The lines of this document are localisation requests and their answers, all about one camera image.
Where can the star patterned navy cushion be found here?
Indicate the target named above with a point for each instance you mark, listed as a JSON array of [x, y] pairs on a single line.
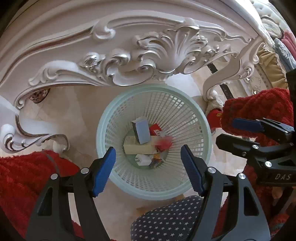
[[171, 222]]

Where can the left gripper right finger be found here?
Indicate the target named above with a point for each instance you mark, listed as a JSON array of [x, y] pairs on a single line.
[[230, 210]]

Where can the light green mesh wastebasket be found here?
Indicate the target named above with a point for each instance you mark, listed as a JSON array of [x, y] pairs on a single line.
[[178, 120]]

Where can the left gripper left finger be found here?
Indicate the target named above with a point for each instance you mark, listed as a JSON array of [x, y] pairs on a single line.
[[101, 173]]

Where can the gold fringed cushion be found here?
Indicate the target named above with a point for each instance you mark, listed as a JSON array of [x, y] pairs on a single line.
[[270, 68]]

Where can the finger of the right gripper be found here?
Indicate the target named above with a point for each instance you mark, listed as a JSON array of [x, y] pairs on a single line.
[[253, 152], [272, 129]]

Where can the red fuzzy right sleeve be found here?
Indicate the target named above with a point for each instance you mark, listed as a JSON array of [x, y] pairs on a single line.
[[273, 104]]

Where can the grey blue carton box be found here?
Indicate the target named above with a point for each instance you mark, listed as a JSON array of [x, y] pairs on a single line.
[[141, 130]]

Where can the ornate white carved table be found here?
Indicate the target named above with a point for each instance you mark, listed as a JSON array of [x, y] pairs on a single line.
[[46, 44]]

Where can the beige cardboard box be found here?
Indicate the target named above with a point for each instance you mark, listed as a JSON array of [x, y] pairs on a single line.
[[132, 147]]

